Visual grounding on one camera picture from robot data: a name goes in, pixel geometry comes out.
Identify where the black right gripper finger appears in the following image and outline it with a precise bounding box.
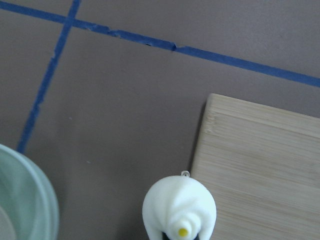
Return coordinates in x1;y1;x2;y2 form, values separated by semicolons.
161;231;201;240

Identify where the green ceramic bowl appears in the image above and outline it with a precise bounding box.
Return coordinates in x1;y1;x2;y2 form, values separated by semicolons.
0;145;59;240

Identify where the bamboo cutting board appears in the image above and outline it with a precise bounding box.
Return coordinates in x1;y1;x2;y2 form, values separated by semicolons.
191;94;320;240

